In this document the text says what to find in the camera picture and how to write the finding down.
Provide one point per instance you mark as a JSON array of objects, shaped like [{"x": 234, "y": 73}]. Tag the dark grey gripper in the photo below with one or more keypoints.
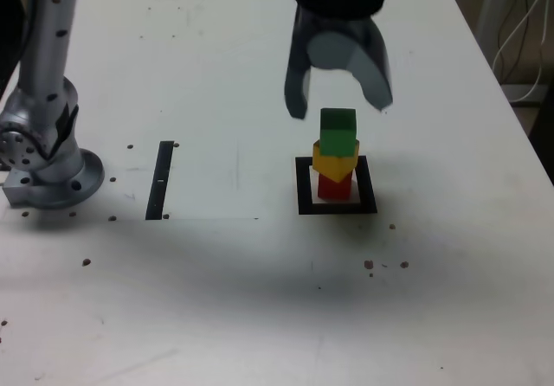
[{"x": 337, "y": 24}]

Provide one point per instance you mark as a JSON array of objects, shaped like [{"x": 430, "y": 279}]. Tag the green cube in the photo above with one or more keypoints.
[{"x": 338, "y": 137}]

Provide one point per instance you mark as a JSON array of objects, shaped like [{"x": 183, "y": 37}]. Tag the yellow cube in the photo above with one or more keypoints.
[{"x": 333, "y": 165}]

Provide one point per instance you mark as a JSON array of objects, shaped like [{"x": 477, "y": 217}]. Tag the red cube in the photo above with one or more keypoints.
[{"x": 333, "y": 189}]

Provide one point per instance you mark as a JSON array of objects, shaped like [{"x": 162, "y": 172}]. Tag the black tape square outline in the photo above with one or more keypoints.
[{"x": 303, "y": 187}]

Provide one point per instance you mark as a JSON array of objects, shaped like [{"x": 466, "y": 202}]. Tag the black tape strip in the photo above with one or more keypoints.
[{"x": 159, "y": 178}]

